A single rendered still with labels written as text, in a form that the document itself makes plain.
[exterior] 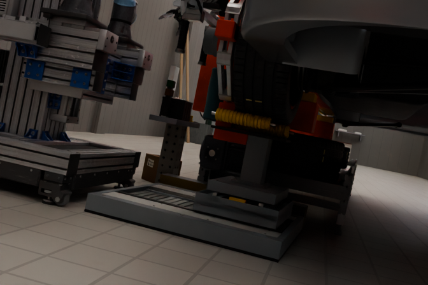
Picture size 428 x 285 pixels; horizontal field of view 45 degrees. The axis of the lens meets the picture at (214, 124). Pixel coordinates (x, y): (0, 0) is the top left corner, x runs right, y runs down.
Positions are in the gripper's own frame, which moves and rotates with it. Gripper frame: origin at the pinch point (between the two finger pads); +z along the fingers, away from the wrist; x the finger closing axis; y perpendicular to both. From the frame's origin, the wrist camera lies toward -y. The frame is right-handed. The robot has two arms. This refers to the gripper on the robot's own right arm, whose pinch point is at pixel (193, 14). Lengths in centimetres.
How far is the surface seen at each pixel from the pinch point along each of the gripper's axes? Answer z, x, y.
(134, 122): 185, -536, 474
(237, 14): 1.0, -17.2, -11.0
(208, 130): 244, -732, 440
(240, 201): 77, 2, -17
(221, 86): 31.5, -17.0, -0.9
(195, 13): -0.4, -20.0, 11.6
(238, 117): 45.1, -16.7, -8.6
